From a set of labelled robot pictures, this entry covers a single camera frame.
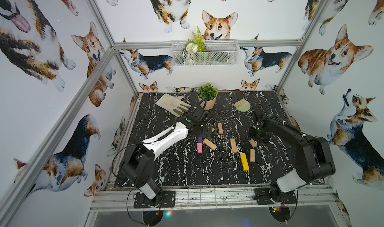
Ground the pink block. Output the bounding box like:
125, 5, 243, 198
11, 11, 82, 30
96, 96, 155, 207
197, 143, 203, 154

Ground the small wooden block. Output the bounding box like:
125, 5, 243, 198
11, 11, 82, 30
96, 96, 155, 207
218, 123, 224, 135

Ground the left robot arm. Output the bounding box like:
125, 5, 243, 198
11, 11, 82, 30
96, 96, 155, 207
120, 100, 208, 207

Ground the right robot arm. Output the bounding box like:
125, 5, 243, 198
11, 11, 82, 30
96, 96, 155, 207
248, 110, 336, 198

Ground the angled wooden block right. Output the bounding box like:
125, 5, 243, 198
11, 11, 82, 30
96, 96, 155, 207
249, 139, 257, 148

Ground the upright wooden block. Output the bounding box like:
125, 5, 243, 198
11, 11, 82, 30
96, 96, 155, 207
230, 139, 238, 154

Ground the work glove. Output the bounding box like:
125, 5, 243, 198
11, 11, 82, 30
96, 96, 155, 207
156, 94, 191, 117

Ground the small brush with dustpan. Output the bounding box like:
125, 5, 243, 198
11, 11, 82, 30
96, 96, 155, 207
234, 99, 252, 113

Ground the potted green plant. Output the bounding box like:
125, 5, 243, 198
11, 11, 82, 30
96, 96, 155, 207
198, 83, 218, 111

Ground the long yellow block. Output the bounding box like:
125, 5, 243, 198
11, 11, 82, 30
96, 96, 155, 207
240, 154, 250, 172

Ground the fern and white flower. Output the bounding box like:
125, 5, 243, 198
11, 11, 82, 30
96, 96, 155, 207
183, 27, 208, 65

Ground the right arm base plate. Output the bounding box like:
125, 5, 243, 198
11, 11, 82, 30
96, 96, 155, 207
254, 186, 297, 205

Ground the white wire basket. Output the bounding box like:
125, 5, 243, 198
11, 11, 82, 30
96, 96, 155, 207
172, 40, 240, 66

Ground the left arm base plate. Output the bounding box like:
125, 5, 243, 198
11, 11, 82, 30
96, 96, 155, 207
134, 191, 176, 209

